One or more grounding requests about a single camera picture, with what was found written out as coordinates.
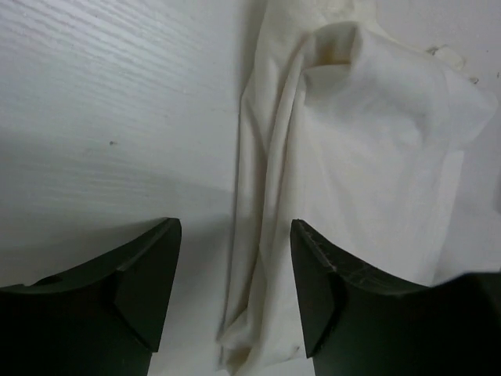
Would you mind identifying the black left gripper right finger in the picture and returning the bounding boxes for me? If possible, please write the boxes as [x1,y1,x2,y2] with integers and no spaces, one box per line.
[290,219,500,375]

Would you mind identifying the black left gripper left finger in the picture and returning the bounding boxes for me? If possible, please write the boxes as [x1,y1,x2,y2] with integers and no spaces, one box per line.
[1,218,182,375]

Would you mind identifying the white t shirt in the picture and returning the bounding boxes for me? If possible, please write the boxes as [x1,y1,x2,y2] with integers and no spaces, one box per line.
[220,1,500,375]

